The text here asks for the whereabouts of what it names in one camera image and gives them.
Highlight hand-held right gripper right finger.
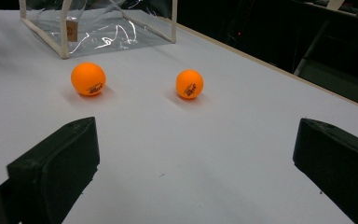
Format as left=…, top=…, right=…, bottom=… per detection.
left=292, top=118, right=358, bottom=224

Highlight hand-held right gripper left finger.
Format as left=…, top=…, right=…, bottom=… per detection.
left=7, top=116, right=101, bottom=224

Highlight orange table tennis ball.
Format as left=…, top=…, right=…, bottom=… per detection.
left=175, top=68, right=205, bottom=100
left=70, top=62, right=107, bottom=97

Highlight clear plastic bag beige trim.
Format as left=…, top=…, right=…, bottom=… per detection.
left=18, top=0, right=179, bottom=60

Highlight light wood table white legs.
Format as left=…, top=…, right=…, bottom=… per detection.
left=293, top=0, right=358, bottom=77

